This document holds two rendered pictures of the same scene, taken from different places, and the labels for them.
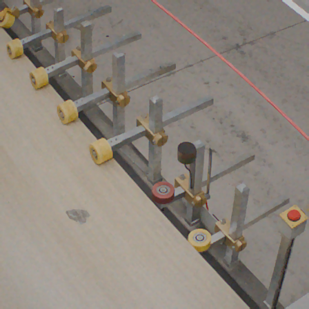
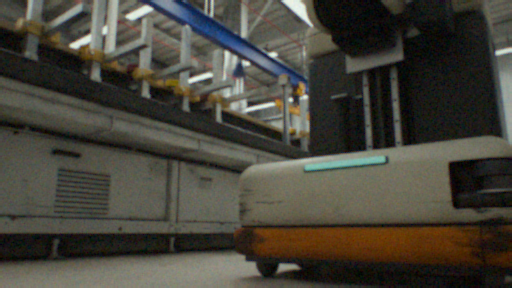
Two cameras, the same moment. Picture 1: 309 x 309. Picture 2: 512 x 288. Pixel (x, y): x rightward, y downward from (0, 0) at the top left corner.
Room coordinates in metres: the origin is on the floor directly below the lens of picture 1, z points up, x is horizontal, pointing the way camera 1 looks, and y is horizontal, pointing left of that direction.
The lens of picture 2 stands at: (0.56, -2.91, 0.11)
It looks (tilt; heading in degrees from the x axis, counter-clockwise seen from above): 12 degrees up; 71
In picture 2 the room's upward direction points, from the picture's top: straight up
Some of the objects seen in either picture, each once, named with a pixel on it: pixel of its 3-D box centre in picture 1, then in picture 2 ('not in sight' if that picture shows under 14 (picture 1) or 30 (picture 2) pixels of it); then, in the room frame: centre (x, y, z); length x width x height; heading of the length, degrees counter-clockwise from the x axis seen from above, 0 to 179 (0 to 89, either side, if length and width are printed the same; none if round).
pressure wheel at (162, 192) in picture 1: (163, 199); not in sight; (2.04, -0.03, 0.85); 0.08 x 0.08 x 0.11
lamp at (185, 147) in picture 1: (185, 170); not in sight; (2.05, -0.11, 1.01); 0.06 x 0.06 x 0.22; 35
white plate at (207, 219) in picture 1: (203, 214); not in sight; (2.06, -0.18, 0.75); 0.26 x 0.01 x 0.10; 35
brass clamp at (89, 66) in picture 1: (83, 59); not in sight; (2.71, 0.29, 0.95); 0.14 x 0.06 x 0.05; 35
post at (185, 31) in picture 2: not in sight; (184, 68); (0.84, -1.00, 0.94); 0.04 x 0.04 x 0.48; 35
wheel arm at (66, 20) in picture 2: not in sight; (52, 29); (0.30, -1.46, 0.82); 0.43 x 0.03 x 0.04; 125
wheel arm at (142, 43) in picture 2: not in sight; (113, 56); (0.50, -1.32, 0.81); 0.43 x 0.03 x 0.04; 125
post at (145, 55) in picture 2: not in sight; (144, 64); (0.64, -1.15, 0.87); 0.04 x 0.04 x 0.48; 35
